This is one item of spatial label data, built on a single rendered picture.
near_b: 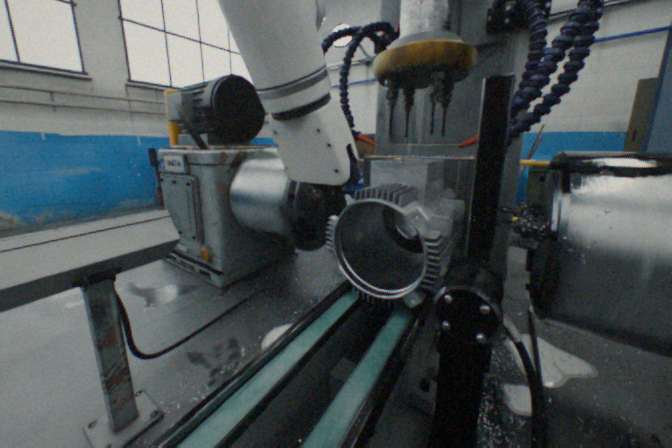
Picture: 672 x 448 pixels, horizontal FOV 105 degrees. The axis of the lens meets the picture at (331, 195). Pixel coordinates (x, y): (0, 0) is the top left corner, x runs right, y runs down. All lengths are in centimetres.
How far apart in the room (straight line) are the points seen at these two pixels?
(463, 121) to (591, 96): 494
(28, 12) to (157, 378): 576
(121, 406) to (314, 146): 42
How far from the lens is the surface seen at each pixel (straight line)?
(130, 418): 53
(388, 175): 46
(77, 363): 69
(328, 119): 29
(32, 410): 64
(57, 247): 39
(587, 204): 40
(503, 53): 75
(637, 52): 577
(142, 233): 40
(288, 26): 28
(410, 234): 64
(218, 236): 73
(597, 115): 561
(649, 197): 42
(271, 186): 56
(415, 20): 55
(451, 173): 60
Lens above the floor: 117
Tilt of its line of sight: 11 degrees down
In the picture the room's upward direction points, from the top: straight up
